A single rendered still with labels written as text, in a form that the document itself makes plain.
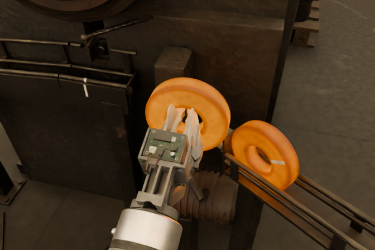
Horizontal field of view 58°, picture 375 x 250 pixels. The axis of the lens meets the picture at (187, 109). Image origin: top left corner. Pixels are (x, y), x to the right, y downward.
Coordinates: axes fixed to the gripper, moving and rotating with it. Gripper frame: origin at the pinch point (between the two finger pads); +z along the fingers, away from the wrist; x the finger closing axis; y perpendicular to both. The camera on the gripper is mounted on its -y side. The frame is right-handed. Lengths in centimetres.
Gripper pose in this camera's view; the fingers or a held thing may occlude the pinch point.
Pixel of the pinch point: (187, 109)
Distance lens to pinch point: 60.7
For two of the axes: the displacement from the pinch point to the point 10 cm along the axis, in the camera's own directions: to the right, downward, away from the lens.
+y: -0.6, -5.4, -8.4
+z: 2.4, -8.3, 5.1
